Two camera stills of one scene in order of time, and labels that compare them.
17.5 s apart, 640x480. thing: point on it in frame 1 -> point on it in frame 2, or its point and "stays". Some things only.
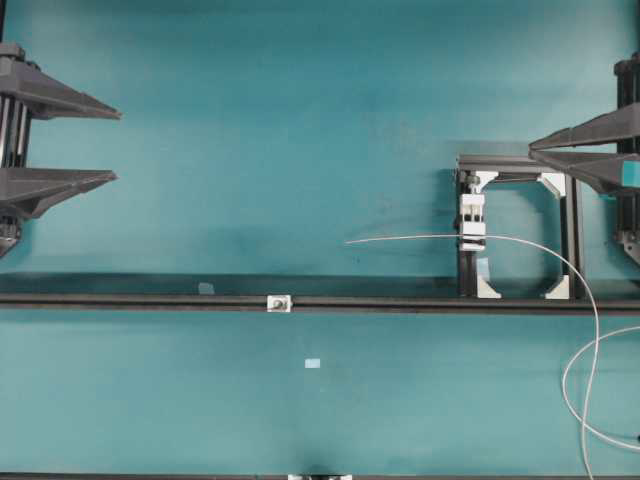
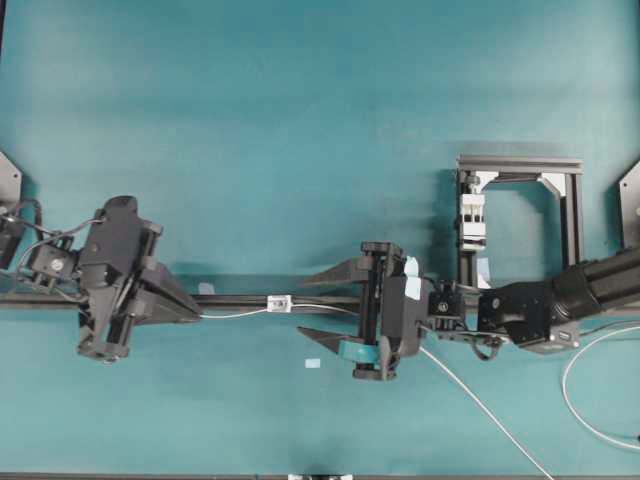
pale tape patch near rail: [206, 288] stays
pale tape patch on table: [312, 363] stays
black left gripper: [34, 190] -> [117, 250]
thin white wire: [590, 428] -> [468, 394]
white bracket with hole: [279, 303] stays
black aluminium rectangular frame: [469, 168] stays
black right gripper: [615, 172] -> [393, 302]
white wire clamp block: [472, 222] stays
